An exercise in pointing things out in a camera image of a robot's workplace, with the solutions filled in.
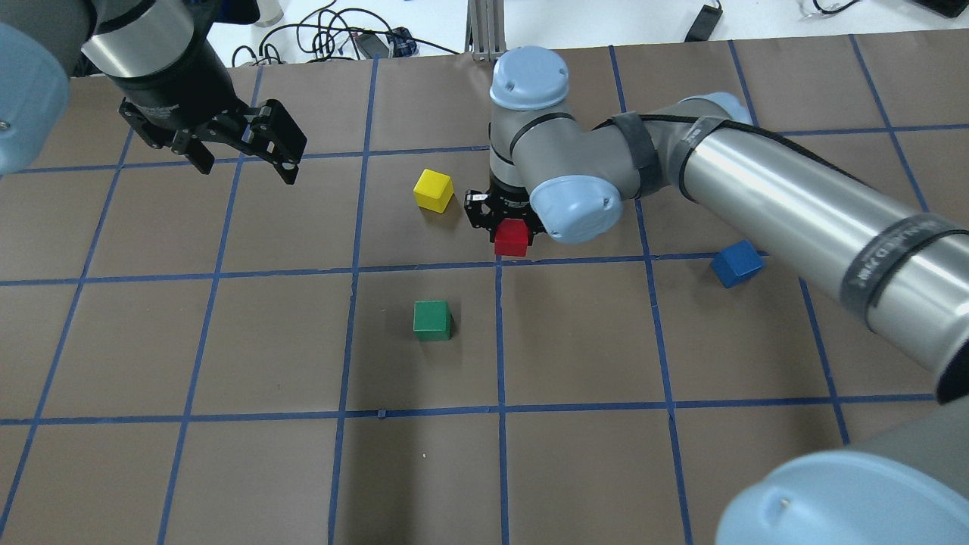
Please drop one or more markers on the red wooden block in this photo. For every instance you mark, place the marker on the red wooden block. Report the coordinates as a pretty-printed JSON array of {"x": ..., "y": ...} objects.
[{"x": 512, "y": 238}]

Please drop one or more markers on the aluminium frame post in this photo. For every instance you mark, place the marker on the aluminium frame post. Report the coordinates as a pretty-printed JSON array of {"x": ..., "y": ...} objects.
[{"x": 485, "y": 37}]

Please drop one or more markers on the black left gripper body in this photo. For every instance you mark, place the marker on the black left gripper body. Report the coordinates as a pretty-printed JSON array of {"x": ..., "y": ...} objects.
[{"x": 180, "y": 89}]

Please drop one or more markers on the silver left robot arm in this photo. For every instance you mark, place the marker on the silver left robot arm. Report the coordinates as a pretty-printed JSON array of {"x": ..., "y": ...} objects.
[{"x": 42, "y": 42}]

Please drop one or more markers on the yellow wooden block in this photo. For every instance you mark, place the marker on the yellow wooden block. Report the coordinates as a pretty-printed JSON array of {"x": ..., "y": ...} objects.
[{"x": 433, "y": 191}]

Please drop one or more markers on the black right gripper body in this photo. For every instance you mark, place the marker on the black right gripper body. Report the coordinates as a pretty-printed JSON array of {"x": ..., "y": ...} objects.
[{"x": 506, "y": 203}]

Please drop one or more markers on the black power adapter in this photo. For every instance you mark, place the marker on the black power adapter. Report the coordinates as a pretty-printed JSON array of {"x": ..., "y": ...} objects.
[{"x": 704, "y": 23}]

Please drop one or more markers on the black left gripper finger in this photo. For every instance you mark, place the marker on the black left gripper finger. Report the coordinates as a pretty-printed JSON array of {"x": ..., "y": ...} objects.
[
  {"x": 268, "y": 131},
  {"x": 199, "y": 155}
]

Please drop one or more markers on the green wooden block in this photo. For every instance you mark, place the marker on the green wooden block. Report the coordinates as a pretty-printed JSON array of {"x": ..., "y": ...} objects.
[{"x": 432, "y": 320}]

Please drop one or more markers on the blue wooden block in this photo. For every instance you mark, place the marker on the blue wooden block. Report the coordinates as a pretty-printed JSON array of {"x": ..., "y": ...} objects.
[{"x": 737, "y": 264}]

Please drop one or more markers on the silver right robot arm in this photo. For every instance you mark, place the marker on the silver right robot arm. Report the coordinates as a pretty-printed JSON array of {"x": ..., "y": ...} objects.
[{"x": 903, "y": 274}]

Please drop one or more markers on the brown gridded paper mat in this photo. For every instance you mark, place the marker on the brown gridded paper mat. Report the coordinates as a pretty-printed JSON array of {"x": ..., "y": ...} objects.
[{"x": 226, "y": 359}]

